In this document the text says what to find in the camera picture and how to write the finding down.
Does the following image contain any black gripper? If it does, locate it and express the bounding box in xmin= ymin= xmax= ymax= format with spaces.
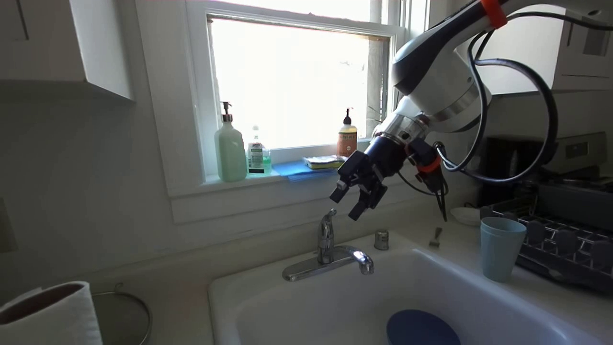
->
xmin=330 ymin=136 xmax=445 ymax=220

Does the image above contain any chrome sink faucet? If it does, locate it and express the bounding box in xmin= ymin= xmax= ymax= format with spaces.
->
xmin=282 ymin=209 xmax=374 ymax=282

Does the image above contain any light blue plastic cup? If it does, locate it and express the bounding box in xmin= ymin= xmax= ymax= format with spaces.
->
xmin=482 ymin=216 xmax=528 ymax=282

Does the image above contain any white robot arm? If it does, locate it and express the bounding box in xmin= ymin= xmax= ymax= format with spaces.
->
xmin=330 ymin=0 xmax=613 ymax=220

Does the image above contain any white farmhouse sink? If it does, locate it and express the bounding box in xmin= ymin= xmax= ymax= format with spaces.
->
xmin=210 ymin=236 xmax=612 ymax=345

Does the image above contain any blue bowl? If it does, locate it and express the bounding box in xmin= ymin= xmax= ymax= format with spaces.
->
xmin=388 ymin=310 xmax=461 ymax=345

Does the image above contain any yellow green sponge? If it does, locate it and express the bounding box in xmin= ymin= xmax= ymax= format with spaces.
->
xmin=305 ymin=155 xmax=348 ymax=170

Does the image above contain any orange soap dispenser bottle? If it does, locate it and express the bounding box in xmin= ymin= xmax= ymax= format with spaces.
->
xmin=338 ymin=109 xmax=359 ymax=157

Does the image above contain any blue cloth on sill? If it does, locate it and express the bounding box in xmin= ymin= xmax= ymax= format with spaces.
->
xmin=273 ymin=161 xmax=330 ymax=182

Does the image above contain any small clear teal bottle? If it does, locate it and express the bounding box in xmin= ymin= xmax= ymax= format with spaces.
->
xmin=248 ymin=126 xmax=271 ymax=174

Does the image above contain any green soap dispenser bottle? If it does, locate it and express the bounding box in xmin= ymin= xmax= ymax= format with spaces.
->
xmin=215 ymin=101 xmax=248 ymax=182

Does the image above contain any white framed window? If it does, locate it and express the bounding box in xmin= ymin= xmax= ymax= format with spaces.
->
xmin=187 ymin=0 xmax=430 ymax=178

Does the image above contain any patterned dish drying mat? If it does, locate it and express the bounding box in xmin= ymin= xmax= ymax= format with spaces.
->
xmin=482 ymin=215 xmax=613 ymax=295

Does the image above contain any white paper towel roll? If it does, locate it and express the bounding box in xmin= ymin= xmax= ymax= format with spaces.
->
xmin=0 ymin=280 xmax=104 ymax=345

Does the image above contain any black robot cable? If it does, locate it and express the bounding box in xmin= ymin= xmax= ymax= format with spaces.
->
xmin=397 ymin=6 xmax=613 ymax=222

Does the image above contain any white upper wall cabinet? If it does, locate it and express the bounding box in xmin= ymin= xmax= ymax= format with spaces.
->
xmin=0 ymin=0 xmax=133 ymax=100

